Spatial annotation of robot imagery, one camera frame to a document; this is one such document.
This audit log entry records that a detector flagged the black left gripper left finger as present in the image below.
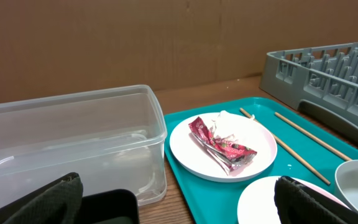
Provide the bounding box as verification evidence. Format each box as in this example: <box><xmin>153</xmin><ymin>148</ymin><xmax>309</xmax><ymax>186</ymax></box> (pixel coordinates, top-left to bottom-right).
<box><xmin>0</xmin><ymin>172</ymin><xmax>83</xmax><ymax>224</ymax></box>

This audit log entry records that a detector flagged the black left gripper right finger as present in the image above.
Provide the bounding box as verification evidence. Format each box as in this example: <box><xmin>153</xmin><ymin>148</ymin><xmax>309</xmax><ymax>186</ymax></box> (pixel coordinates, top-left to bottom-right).
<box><xmin>274</xmin><ymin>176</ymin><xmax>358</xmax><ymax>224</ymax></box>

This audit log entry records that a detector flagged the small pink plate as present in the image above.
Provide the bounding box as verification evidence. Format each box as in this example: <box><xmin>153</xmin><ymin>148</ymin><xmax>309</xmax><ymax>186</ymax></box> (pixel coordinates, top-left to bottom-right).
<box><xmin>237</xmin><ymin>175</ymin><xmax>351</xmax><ymax>224</ymax></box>

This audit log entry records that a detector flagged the wooden chopstick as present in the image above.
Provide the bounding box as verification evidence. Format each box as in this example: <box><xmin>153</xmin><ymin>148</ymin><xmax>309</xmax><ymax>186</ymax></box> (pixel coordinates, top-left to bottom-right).
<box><xmin>239</xmin><ymin>107</ymin><xmax>331</xmax><ymax>186</ymax></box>
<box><xmin>275</xmin><ymin>112</ymin><xmax>352</xmax><ymax>161</ymax></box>

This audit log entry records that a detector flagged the red snack wrapper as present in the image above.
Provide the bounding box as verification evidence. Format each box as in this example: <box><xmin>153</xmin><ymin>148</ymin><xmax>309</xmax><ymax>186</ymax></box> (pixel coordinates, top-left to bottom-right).
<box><xmin>188</xmin><ymin>115</ymin><xmax>257</xmax><ymax>175</ymax></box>

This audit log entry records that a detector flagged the white tissue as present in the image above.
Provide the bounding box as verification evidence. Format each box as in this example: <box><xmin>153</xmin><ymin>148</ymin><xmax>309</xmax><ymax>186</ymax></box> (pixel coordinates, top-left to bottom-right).
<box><xmin>209</xmin><ymin>110</ymin><xmax>255</xmax><ymax>143</ymax></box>

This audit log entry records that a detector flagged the black tray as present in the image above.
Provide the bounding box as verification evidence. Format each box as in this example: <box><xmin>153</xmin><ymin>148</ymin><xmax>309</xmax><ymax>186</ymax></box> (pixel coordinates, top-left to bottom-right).
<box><xmin>75</xmin><ymin>189</ymin><xmax>140</xmax><ymax>224</ymax></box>

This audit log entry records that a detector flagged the teal serving tray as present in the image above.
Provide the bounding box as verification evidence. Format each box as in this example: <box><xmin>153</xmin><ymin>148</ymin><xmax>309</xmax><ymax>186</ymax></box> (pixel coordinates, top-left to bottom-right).
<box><xmin>165</xmin><ymin>97</ymin><xmax>358</xmax><ymax>223</ymax></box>

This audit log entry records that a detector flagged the clear plastic bin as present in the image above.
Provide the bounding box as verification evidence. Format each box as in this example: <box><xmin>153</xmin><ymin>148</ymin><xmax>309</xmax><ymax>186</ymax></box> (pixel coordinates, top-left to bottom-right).
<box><xmin>0</xmin><ymin>85</ymin><xmax>167</xmax><ymax>208</ymax></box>

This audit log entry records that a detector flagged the large white plate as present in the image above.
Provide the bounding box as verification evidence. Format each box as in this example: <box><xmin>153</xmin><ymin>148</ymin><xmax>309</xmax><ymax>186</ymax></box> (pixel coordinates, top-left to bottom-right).
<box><xmin>170</xmin><ymin>112</ymin><xmax>278</xmax><ymax>183</ymax></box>

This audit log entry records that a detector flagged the grey dish rack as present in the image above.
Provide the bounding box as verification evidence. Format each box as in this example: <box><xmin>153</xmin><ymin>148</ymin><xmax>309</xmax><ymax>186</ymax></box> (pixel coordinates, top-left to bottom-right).
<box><xmin>260</xmin><ymin>42</ymin><xmax>358</xmax><ymax>142</ymax></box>

